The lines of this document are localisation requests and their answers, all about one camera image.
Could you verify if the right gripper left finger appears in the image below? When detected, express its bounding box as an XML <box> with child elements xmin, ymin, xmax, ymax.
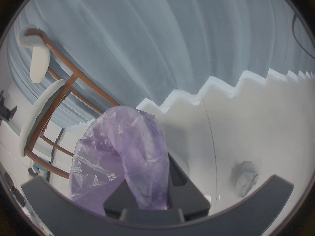
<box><xmin>103</xmin><ymin>178</ymin><xmax>140</xmax><ymax>218</ymax></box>

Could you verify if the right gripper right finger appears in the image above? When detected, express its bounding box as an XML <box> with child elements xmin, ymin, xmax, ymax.
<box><xmin>168</xmin><ymin>151</ymin><xmax>211</xmax><ymax>219</ymax></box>

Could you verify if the purple plastic bag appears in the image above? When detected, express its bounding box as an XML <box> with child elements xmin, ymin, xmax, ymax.
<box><xmin>68</xmin><ymin>106</ymin><xmax>171</xmax><ymax>217</ymax></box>

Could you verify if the crumpled white paper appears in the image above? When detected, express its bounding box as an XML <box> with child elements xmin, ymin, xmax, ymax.
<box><xmin>232</xmin><ymin>160</ymin><xmax>261</xmax><ymax>197</ymax></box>

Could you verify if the cream padded wooden chair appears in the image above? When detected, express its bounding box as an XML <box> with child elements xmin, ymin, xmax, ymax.
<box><xmin>17</xmin><ymin>24</ymin><xmax>121</xmax><ymax>180</ymax></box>

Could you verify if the blue-grey curtain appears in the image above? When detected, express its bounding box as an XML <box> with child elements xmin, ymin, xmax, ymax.
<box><xmin>6</xmin><ymin>0</ymin><xmax>315</xmax><ymax>133</ymax></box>

